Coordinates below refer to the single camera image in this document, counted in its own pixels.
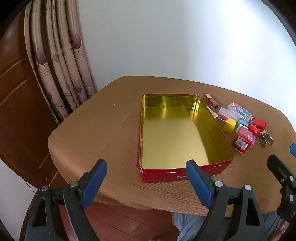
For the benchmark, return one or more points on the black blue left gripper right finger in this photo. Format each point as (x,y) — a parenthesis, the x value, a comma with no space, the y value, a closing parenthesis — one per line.
(233,212)

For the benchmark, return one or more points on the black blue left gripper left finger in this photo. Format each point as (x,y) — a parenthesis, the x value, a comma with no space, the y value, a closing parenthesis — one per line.
(44,217)

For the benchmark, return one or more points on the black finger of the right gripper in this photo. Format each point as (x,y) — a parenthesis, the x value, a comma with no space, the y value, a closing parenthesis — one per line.
(286,178)

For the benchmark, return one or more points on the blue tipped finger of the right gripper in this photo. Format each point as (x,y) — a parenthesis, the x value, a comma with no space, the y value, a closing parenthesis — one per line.
(293,150)

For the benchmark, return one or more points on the red handled nail clipper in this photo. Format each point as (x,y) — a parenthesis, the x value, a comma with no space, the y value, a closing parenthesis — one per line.
(264,137)

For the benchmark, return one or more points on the red box with barcode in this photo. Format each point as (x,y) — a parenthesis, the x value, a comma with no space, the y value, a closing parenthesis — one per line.
(242,141)

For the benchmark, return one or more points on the light blue tape measure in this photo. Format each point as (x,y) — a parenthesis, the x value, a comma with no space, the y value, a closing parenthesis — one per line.
(243,123)

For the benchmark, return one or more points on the white pink small box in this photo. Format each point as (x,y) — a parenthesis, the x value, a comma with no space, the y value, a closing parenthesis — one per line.
(251,134)

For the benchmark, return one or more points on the clear case red blue card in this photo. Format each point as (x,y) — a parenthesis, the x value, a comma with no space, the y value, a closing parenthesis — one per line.
(240,111)

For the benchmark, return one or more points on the yellow cube block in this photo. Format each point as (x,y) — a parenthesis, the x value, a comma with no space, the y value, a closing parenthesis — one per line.
(229,126)

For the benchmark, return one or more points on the clear case pink contents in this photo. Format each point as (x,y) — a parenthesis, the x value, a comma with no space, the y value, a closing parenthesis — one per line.
(224,114)

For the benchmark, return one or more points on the beige slim box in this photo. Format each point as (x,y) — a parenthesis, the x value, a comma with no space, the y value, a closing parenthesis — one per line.
(212,112)

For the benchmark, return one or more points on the person's blue jeans leg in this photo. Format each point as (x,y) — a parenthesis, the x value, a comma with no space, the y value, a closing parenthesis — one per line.
(189,225)

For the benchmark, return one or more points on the red tin box gold interior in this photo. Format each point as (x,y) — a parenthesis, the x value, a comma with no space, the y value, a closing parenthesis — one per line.
(176,128)

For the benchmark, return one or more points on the brown wooden door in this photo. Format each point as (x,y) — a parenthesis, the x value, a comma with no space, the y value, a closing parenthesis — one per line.
(26,120)

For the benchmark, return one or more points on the beige patterned curtain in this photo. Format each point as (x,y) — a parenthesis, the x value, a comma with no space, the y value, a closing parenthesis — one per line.
(56,53)

